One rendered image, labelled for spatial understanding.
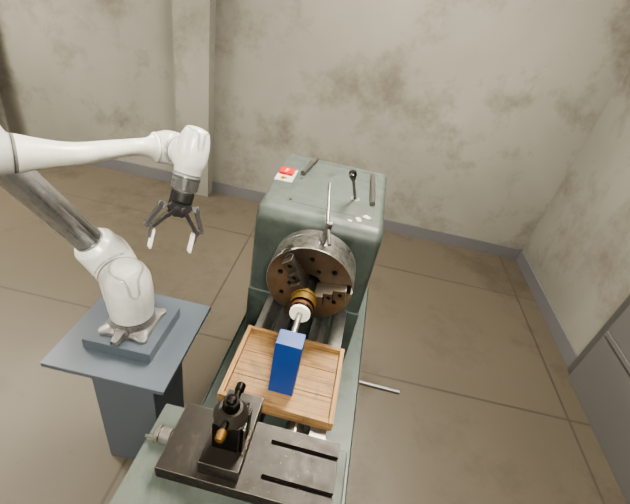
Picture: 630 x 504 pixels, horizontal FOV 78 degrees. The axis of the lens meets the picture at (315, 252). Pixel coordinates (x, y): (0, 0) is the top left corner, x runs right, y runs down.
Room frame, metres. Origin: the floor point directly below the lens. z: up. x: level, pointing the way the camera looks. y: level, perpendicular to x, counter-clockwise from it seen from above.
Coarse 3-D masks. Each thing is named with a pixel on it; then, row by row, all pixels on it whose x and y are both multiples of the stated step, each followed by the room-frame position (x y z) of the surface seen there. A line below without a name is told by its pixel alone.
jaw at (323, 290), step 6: (318, 282) 1.07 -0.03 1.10; (318, 288) 1.04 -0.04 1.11; (324, 288) 1.04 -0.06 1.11; (330, 288) 1.04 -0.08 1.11; (336, 288) 1.05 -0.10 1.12; (342, 288) 1.05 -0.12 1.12; (348, 288) 1.07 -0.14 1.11; (318, 294) 1.01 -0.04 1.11; (324, 294) 1.01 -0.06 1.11; (330, 294) 1.01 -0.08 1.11; (336, 294) 1.03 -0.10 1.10; (342, 294) 1.03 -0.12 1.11; (318, 300) 1.00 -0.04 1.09; (324, 300) 1.01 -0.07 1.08; (330, 300) 1.01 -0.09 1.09; (342, 300) 1.03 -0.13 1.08
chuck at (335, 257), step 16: (288, 240) 1.16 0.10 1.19; (304, 240) 1.13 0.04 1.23; (320, 240) 1.14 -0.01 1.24; (304, 256) 1.08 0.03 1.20; (320, 256) 1.08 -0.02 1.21; (336, 256) 1.08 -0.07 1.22; (272, 272) 1.09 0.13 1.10; (320, 272) 1.08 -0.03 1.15; (336, 272) 1.07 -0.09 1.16; (352, 272) 1.10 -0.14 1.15; (272, 288) 1.09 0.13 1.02; (288, 288) 1.08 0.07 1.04; (352, 288) 1.10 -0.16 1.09; (336, 304) 1.07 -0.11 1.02
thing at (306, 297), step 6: (306, 288) 1.02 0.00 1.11; (294, 294) 0.99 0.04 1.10; (300, 294) 0.97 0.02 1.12; (306, 294) 0.98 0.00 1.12; (312, 294) 0.99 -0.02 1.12; (294, 300) 0.96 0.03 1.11; (300, 300) 0.95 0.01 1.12; (306, 300) 0.96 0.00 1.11; (312, 300) 0.97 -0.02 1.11; (306, 306) 0.93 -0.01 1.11; (312, 306) 0.96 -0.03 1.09; (312, 312) 0.96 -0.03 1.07
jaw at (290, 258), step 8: (288, 248) 1.11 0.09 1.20; (288, 256) 1.08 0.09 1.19; (288, 264) 1.04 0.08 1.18; (296, 264) 1.06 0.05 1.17; (288, 272) 1.04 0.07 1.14; (296, 272) 1.03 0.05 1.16; (304, 272) 1.07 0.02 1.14; (296, 280) 1.02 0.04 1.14; (304, 280) 1.04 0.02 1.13; (296, 288) 1.00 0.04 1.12; (304, 288) 1.01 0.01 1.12
